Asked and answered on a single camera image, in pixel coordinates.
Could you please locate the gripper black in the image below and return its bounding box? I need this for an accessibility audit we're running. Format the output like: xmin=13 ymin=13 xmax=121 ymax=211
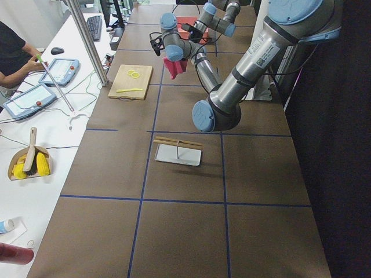
xmin=188 ymin=27 xmax=203 ymax=39

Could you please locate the pink fleece cloth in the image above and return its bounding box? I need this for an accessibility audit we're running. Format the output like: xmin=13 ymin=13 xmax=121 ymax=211
xmin=163 ymin=57 xmax=188 ymax=80

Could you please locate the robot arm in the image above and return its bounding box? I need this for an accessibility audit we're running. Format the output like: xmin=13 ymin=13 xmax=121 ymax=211
xmin=188 ymin=1 xmax=241 ymax=42
xmin=160 ymin=1 xmax=343 ymax=132

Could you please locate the pink plastic bin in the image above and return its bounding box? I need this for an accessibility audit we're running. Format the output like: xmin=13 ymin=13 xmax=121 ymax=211
xmin=176 ymin=16 xmax=209 ymax=45

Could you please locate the bamboo cutting board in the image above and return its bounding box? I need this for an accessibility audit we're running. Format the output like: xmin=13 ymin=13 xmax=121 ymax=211
xmin=108 ymin=64 xmax=153 ymax=100

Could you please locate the yellow plastic knife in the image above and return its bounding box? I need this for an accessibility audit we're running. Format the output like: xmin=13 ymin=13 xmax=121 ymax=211
xmin=116 ymin=88 xmax=143 ymax=93

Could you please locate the black keyboard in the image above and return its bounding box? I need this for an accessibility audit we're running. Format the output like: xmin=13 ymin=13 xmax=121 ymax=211
xmin=86 ymin=15 xmax=102 ymax=42

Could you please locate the wooden rack rod outer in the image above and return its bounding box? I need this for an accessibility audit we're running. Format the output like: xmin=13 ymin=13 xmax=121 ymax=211
xmin=155 ymin=136 xmax=203 ymax=147

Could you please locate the wooden rack rod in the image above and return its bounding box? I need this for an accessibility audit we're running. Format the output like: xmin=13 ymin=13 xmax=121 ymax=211
xmin=155 ymin=136 xmax=203 ymax=147
xmin=153 ymin=140 xmax=203 ymax=150

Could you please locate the wooden rack rod inner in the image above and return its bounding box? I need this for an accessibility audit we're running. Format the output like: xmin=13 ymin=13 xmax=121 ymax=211
xmin=153 ymin=140 xmax=203 ymax=150

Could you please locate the white rack tray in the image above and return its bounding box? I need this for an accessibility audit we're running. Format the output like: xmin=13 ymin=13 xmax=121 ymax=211
xmin=155 ymin=144 xmax=202 ymax=166

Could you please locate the teach pendant far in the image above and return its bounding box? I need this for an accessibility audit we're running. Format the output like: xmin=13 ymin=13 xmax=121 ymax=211
xmin=48 ymin=58 xmax=80 ymax=87

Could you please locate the teach pendant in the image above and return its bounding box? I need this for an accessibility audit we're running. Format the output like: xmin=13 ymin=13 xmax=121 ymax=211
xmin=48 ymin=58 xmax=80 ymax=87
xmin=4 ymin=84 xmax=57 ymax=120

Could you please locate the black computer mouse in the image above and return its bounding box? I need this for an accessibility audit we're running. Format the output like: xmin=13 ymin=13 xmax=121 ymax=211
xmin=50 ymin=47 xmax=64 ymax=55

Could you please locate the metal grabber stick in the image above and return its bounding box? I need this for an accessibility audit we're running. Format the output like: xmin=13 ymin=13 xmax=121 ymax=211
xmin=36 ymin=54 xmax=90 ymax=131

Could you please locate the white side table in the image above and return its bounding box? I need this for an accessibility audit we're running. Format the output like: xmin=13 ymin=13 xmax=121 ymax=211
xmin=0 ymin=13 xmax=122 ymax=278

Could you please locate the teach pendant near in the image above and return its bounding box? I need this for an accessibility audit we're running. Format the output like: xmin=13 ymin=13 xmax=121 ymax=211
xmin=4 ymin=84 xmax=57 ymax=120

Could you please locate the person in black shirt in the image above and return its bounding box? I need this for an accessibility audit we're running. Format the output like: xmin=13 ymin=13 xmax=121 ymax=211
xmin=1 ymin=22 xmax=44 ymax=89

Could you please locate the wooden dustpan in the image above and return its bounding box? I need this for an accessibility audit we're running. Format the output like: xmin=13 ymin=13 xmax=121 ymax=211
xmin=8 ymin=146 xmax=52 ymax=180

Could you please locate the yellow corn cob right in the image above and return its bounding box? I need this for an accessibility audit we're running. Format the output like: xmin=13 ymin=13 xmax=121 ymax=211
xmin=36 ymin=152 xmax=50 ymax=176

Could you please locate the yellow corn cob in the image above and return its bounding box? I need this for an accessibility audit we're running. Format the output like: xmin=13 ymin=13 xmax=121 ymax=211
xmin=12 ymin=154 xmax=27 ymax=180
xmin=36 ymin=152 xmax=50 ymax=176

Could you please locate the wooden hand brush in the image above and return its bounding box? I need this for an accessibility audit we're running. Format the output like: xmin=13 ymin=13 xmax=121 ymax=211
xmin=23 ymin=127 xmax=37 ymax=176

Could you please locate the yellow corn cob left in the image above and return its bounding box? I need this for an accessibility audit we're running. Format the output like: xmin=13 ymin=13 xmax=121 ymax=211
xmin=12 ymin=154 xmax=27 ymax=180

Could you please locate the white paper sheet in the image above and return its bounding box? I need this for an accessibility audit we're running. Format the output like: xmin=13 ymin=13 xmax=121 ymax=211
xmin=1 ymin=217 xmax=27 ymax=244

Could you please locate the blue white cup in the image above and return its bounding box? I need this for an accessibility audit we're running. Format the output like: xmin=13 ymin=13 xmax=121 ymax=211
xmin=0 ymin=219 xmax=15 ymax=235

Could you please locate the red bottle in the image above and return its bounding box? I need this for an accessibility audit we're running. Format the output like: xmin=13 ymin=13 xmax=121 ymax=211
xmin=0 ymin=243 xmax=34 ymax=265

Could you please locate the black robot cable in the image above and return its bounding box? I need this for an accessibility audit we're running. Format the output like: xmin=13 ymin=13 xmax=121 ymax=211
xmin=171 ymin=0 xmax=221 ymax=56

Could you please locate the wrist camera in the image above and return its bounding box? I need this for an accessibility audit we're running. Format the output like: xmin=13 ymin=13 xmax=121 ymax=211
xmin=149 ymin=32 xmax=163 ymax=57

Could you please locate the aluminium frame post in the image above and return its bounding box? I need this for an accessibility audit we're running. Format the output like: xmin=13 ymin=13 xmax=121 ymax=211
xmin=66 ymin=0 xmax=109 ymax=87

